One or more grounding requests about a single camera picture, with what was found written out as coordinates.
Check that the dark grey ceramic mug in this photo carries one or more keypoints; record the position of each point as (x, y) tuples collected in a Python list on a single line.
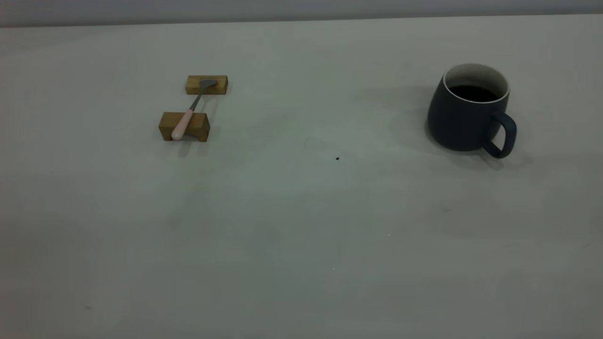
[(454, 127)]

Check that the arched wooden block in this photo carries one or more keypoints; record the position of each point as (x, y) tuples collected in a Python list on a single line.
[(201, 125)]

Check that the flat wooden block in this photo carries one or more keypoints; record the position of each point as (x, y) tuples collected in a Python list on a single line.
[(193, 86)]

